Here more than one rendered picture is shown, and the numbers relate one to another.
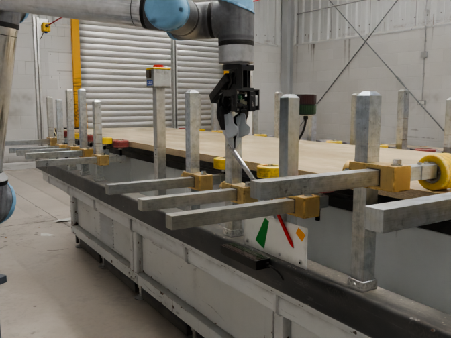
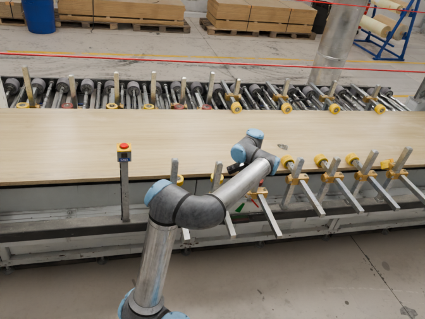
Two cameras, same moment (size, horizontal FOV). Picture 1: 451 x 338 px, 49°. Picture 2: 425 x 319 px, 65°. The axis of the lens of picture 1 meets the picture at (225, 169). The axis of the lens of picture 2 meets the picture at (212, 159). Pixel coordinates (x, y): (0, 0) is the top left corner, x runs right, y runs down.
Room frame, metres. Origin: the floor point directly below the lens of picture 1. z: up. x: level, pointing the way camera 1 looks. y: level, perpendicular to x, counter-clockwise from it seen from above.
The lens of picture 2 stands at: (1.12, 1.43, 2.22)
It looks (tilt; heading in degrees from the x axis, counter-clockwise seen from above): 37 degrees down; 284
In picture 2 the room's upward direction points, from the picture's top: 9 degrees clockwise
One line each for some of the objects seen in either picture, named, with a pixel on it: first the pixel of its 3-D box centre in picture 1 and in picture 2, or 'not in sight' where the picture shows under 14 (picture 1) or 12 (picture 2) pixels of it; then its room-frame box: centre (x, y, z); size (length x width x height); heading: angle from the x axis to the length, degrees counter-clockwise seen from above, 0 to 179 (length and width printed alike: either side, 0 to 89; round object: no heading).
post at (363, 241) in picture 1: (364, 207); (290, 188); (1.01, -0.29, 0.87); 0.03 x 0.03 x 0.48; 32
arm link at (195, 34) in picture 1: (190, 20); (245, 150); (1.29, 0.09, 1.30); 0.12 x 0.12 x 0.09; 76
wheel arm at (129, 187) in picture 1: (173, 184); (181, 211); (1.56, 0.17, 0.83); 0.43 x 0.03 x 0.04; 122
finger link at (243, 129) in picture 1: (242, 130); not in sight; (1.28, -0.04, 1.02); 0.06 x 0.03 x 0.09; 32
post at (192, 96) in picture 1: (192, 162); (172, 192); (1.64, 0.11, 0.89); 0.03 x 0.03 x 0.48; 32
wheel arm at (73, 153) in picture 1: (68, 153); not in sight; (2.62, 0.83, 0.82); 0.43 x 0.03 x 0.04; 122
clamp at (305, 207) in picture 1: (294, 202); (255, 192); (1.20, -0.17, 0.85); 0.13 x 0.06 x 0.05; 32
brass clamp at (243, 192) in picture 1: (237, 192); not in sight; (1.41, -0.04, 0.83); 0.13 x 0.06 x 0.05; 32
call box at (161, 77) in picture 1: (158, 78); (124, 152); (1.86, 0.25, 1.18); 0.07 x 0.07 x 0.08; 32
